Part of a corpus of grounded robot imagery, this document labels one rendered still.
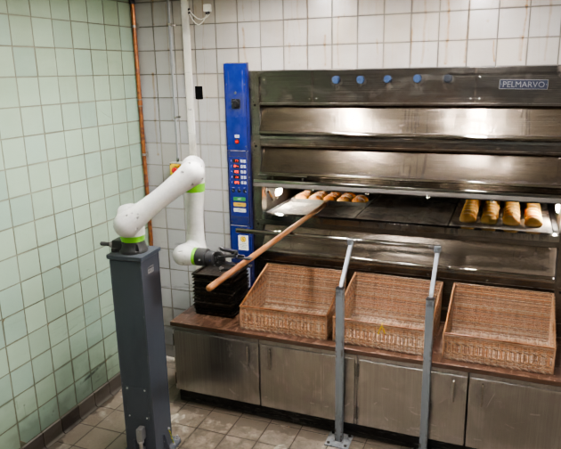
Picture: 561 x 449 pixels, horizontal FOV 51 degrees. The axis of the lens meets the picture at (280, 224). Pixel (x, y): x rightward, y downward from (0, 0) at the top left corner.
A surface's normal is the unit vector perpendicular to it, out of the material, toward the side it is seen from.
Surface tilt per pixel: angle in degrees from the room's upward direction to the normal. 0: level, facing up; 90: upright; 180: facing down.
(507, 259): 70
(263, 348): 91
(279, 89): 90
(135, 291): 90
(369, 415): 91
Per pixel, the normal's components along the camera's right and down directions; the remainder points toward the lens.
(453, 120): -0.33, -0.11
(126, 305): -0.30, 0.25
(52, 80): 0.93, 0.07
